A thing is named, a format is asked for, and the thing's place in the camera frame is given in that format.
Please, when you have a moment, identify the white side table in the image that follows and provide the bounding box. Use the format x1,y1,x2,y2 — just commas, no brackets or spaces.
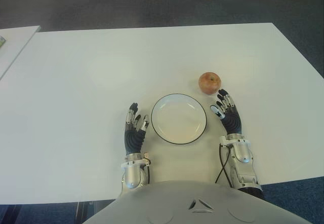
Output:
0,25,41,80

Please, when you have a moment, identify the white plate with black rim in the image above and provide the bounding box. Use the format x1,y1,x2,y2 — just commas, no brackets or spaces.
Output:
150,93,208,145

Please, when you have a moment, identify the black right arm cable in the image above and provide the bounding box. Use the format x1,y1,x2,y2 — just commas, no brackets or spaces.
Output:
215,144,235,187

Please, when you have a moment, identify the red yellow apple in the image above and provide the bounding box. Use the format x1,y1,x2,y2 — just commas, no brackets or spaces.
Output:
198,72,223,95

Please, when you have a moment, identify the grey robot torso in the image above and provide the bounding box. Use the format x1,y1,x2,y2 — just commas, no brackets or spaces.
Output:
87,180,312,224

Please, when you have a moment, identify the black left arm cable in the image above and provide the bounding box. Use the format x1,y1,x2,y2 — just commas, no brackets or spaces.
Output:
144,158,153,184

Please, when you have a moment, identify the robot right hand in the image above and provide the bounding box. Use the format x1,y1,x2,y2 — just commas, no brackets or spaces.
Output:
210,89,243,135

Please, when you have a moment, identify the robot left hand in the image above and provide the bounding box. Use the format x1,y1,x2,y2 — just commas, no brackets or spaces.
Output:
123,102,150,156

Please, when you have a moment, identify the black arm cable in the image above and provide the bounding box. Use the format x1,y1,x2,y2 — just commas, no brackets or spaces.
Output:
215,144,235,187
144,158,153,184

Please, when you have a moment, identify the metal table leg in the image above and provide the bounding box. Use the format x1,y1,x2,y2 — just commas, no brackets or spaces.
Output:
75,200,112,224

